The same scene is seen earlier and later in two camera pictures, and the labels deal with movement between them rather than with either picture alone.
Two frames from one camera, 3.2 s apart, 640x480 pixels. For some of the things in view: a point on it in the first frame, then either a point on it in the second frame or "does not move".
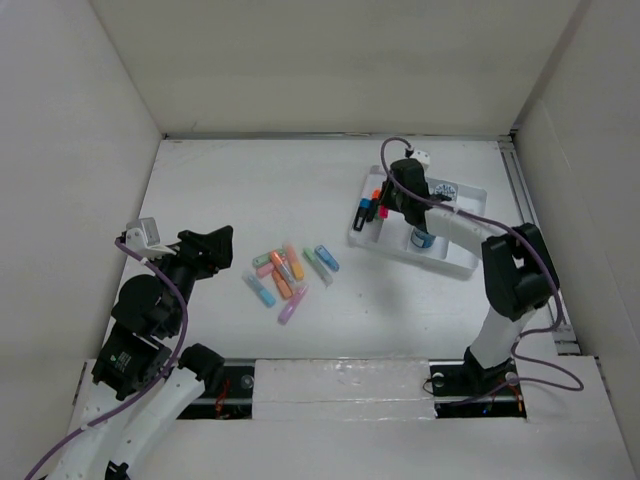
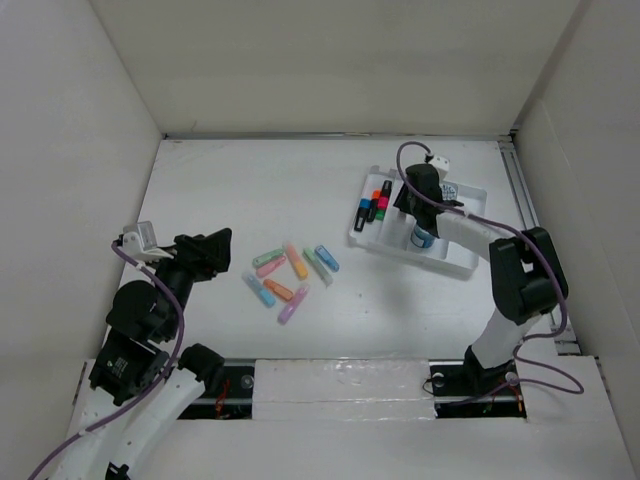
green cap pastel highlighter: [325, 277] does not move
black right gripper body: [392, 198] → [407, 201]
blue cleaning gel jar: [446, 189] does not move
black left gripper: [208, 252] does not move
